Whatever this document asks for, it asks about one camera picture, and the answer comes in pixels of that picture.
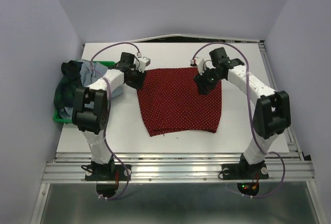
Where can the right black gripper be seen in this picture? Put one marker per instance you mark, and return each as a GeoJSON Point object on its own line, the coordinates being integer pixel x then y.
{"type": "Point", "coordinates": [202, 84]}

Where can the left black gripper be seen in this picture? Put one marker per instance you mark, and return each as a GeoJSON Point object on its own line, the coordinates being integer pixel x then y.
{"type": "Point", "coordinates": [138, 85]}

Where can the red polka dot skirt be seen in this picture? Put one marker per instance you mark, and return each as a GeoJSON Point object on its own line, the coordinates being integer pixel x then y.
{"type": "Point", "coordinates": [169, 102]}

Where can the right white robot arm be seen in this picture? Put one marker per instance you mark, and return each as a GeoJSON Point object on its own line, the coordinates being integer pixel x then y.
{"type": "Point", "coordinates": [268, 110]}

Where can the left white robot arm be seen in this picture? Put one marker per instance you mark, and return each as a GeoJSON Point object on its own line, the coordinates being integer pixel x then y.
{"type": "Point", "coordinates": [91, 110]}

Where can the dark green plaid skirt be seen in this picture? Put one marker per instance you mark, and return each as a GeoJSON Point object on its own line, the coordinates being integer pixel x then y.
{"type": "Point", "coordinates": [71, 80]}

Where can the green plastic bin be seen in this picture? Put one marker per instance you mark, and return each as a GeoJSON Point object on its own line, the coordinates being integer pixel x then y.
{"type": "Point", "coordinates": [62, 119]}

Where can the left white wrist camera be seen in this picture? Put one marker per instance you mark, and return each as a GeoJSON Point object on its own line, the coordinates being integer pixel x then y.
{"type": "Point", "coordinates": [141, 63]}

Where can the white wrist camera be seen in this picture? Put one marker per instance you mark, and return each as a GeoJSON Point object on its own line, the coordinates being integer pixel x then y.
{"type": "Point", "coordinates": [141, 63]}
{"type": "Point", "coordinates": [199, 63]}

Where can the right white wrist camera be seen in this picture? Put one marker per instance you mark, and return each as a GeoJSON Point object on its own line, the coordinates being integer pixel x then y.
{"type": "Point", "coordinates": [199, 63]}

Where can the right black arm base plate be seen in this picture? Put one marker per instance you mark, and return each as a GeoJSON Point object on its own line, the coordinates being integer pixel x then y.
{"type": "Point", "coordinates": [242, 171]}

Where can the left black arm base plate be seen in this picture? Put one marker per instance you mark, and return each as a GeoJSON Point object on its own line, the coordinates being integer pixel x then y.
{"type": "Point", "coordinates": [96, 172]}

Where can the aluminium rail frame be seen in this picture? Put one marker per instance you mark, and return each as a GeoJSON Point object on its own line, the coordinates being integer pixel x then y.
{"type": "Point", "coordinates": [180, 157]}

